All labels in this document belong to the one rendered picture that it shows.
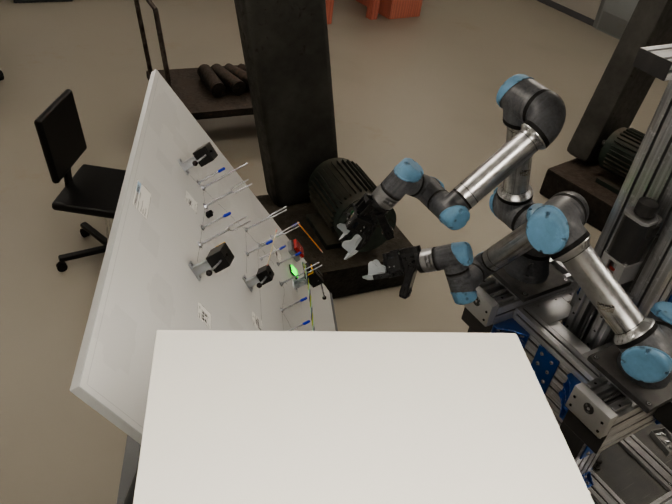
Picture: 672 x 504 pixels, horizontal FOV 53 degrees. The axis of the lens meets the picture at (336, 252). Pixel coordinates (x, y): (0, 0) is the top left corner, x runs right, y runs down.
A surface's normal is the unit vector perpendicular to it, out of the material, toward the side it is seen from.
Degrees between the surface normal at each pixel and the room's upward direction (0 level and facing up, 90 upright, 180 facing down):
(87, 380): 54
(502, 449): 0
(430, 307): 0
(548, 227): 86
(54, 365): 0
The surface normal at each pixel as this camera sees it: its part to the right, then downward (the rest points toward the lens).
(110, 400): 0.87, -0.44
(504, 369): 0.12, -0.79
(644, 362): -0.54, 0.51
